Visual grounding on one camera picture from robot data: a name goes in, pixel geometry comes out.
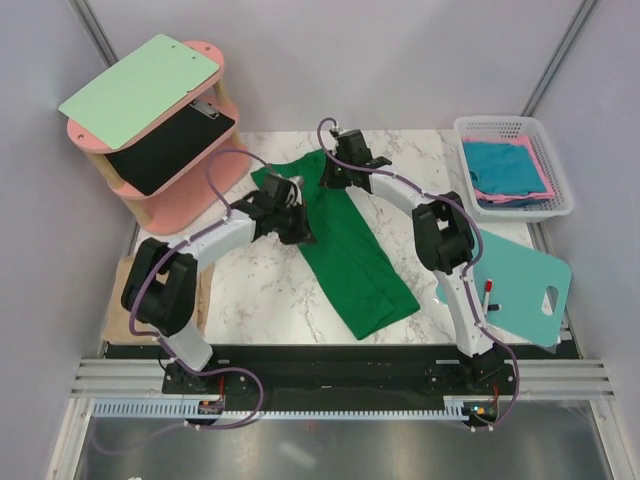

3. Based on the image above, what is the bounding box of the green t shirt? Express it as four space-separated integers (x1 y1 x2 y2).
251 150 420 340

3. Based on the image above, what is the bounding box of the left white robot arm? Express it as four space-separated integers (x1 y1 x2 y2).
121 184 316 393

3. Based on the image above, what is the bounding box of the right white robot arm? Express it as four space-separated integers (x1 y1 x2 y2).
322 152 496 394

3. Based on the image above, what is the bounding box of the pink tiered shelf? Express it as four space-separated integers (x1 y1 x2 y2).
64 41 251 236

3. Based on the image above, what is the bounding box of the black clipboard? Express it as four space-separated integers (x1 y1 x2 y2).
106 100 235 196

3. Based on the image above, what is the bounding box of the blue t shirt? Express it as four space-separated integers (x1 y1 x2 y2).
463 142 547 197

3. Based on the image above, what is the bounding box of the white plastic basket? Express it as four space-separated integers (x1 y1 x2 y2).
454 115 574 223

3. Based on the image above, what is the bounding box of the red capped marker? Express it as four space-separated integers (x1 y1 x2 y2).
483 279 493 314

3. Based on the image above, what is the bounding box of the pink t shirt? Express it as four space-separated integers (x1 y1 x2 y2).
462 135 555 208

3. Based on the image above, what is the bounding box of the beige folded t shirt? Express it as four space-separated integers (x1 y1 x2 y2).
101 256 214 346

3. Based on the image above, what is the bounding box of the light green board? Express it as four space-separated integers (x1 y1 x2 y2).
58 34 225 153

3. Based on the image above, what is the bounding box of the teal cutting board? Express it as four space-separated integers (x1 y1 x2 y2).
438 231 572 348

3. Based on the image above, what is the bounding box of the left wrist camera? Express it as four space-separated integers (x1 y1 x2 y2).
259 173 304 208

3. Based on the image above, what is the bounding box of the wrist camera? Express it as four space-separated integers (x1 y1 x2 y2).
329 128 392 169
259 173 304 208

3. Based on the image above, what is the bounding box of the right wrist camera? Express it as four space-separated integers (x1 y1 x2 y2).
329 128 392 169

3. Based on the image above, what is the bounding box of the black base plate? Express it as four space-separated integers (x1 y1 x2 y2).
106 341 579 412

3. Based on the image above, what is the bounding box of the white slotted cable duct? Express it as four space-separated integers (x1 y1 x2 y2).
92 398 489 421

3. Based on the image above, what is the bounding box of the aluminium rail frame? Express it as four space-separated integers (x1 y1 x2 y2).
47 358 636 479

